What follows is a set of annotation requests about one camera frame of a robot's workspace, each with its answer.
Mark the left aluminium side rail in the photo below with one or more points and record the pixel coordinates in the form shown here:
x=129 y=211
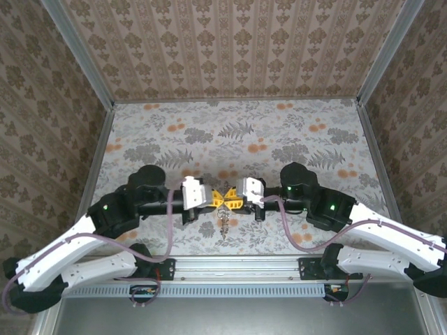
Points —
x=99 y=150

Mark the aluminium mounting rail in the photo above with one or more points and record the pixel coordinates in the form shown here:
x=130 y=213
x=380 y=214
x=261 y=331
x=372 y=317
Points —
x=237 y=267

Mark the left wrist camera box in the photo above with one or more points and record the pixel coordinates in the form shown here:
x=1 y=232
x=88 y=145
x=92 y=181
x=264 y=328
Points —
x=196 y=193

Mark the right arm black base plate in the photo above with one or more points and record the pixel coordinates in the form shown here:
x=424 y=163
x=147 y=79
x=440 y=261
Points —
x=309 y=270

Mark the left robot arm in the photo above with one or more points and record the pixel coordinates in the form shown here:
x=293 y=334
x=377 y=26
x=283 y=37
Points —
x=52 y=254

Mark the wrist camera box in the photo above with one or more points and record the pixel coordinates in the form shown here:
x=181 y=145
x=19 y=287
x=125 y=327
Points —
x=196 y=193
x=250 y=190

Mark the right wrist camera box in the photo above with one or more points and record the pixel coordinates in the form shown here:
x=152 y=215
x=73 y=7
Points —
x=250 y=190

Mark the right aluminium corner post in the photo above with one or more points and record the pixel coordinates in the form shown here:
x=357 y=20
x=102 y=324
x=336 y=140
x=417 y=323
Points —
x=387 y=52

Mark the right aluminium side rail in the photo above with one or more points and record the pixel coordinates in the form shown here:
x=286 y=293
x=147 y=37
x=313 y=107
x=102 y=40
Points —
x=375 y=153

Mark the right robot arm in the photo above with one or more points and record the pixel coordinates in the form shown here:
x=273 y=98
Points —
x=384 y=234

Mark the left aluminium corner post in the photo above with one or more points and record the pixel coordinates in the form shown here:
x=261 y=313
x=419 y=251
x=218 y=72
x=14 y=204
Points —
x=78 y=57

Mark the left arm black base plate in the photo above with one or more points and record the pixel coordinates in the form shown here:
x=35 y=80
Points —
x=167 y=268

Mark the aluminium corner post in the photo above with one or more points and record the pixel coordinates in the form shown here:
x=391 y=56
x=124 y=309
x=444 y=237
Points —
x=387 y=52
x=78 y=57

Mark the grey metal sheet panel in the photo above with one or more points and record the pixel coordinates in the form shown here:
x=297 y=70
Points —
x=237 y=317

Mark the aluminium side rail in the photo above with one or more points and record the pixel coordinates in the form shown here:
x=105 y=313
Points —
x=375 y=153
x=99 y=150

